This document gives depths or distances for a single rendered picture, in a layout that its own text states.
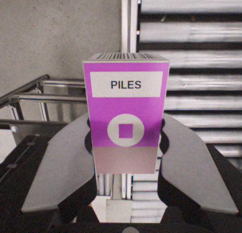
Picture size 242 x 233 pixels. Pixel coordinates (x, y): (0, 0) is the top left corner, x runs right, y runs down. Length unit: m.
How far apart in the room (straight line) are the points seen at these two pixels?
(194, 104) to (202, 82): 0.07
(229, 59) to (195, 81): 0.09
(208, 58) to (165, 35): 0.13
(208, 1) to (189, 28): 0.06
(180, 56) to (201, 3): 0.12
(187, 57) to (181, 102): 0.13
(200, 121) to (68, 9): 1.04
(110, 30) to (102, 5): 0.15
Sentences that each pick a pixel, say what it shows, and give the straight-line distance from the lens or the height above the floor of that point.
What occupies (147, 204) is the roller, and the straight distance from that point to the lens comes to 0.81.
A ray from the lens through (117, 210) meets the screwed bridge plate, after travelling 0.83.
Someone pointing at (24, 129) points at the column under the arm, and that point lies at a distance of 0.58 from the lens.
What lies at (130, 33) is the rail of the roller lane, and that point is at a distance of 0.42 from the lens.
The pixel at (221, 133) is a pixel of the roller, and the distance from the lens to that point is 0.61.
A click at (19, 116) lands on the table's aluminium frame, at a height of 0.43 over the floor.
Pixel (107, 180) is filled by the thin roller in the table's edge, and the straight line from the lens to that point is 0.67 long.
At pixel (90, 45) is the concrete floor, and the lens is 1.18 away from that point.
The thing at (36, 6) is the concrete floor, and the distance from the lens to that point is 1.30.
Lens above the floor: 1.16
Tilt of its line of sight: 63 degrees down
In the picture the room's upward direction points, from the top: 179 degrees counter-clockwise
